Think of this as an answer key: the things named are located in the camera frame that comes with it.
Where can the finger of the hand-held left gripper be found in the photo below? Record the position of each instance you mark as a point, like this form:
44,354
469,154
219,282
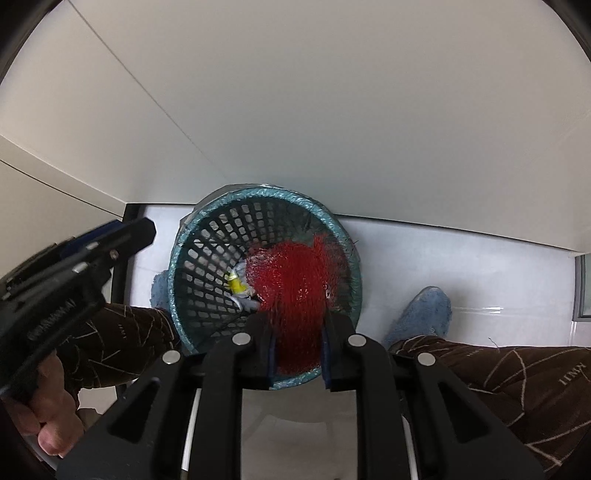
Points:
76,245
131,237

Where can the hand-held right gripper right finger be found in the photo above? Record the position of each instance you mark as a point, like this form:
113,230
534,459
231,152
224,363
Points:
327,355

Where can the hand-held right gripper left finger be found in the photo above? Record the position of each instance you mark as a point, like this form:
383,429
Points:
272,355

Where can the white paper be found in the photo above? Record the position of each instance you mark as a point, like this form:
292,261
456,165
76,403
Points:
247,304

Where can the red mesh net bag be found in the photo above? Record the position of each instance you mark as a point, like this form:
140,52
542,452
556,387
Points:
295,286

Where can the teal mesh wastebasket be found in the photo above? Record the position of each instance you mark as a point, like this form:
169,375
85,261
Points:
207,240

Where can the person's left hand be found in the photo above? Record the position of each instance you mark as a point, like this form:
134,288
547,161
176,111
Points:
51,406

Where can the blue fuzzy slipper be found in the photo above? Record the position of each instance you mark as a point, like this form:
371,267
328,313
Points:
161,293
422,316

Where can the person's left leg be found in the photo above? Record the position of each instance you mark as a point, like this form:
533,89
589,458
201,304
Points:
115,341

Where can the person's leg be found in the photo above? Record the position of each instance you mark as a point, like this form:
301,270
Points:
508,392
115,341

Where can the person's right leg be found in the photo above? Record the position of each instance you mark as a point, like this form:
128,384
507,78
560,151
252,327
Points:
508,392

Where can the grey metal door frame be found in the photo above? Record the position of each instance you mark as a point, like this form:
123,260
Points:
582,286

